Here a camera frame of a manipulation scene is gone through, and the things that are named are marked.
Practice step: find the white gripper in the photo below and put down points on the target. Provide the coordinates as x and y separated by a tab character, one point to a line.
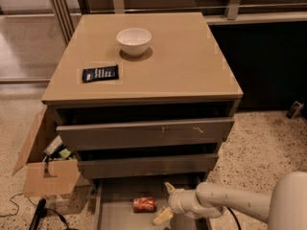
177	199

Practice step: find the red coke can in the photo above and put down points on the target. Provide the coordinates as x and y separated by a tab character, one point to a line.
144	205

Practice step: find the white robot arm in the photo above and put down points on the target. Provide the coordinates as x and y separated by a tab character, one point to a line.
284	209

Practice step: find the open bottom grey drawer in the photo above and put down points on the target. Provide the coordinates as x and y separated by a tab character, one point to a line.
114	206

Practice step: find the middle grey drawer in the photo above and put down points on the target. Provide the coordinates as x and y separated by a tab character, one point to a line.
148	166

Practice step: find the top grey drawer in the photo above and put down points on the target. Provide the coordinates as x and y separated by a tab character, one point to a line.
145	134

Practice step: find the tan drawer cabinet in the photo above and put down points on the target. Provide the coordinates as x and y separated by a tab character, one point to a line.
183	75

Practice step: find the green packet in box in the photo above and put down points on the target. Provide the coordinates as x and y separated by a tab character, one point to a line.
65	153

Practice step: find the grey packet in box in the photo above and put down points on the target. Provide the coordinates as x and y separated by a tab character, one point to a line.
53	146

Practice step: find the black power strip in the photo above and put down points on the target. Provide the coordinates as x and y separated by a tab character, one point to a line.
40	212

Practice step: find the brown cardboard box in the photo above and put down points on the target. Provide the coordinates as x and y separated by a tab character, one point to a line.
44	178

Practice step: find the black snack packet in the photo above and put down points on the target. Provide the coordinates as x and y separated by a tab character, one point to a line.
106	73

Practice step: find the small grey floor device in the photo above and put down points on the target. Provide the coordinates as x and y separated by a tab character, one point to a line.
294	110

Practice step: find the white ceramic bowl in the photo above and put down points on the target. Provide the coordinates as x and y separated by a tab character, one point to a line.
134	41

